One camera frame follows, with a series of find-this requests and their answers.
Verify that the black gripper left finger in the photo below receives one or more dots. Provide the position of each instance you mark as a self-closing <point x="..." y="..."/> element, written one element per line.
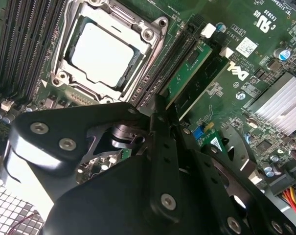
<point x="69" y="124"/>

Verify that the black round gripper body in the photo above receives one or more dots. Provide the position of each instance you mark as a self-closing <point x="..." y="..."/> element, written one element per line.
<point x="101" y="210"/>

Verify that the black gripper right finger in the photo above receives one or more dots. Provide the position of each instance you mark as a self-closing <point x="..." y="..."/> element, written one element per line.
<point x="206" y="173"/>

